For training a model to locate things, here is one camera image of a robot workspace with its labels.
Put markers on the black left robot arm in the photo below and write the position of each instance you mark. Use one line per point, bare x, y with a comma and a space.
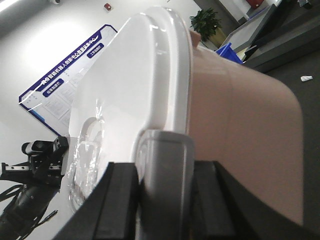
27, 208

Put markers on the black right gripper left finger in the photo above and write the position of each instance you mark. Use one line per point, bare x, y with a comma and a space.
109, 213

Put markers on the blue wall information board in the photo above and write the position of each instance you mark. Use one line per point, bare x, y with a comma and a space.
50, 99

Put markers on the white lidded plastic bin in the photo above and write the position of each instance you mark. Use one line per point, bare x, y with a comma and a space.
157, 99

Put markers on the blue plastic crate left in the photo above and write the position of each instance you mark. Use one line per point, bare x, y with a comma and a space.
228, 53

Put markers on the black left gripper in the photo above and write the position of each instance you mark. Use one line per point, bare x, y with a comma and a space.
43, 166

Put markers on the green potted plant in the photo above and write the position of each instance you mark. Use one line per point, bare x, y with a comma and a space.
206, 23

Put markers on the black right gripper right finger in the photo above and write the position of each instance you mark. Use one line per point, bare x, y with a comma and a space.
225, 210

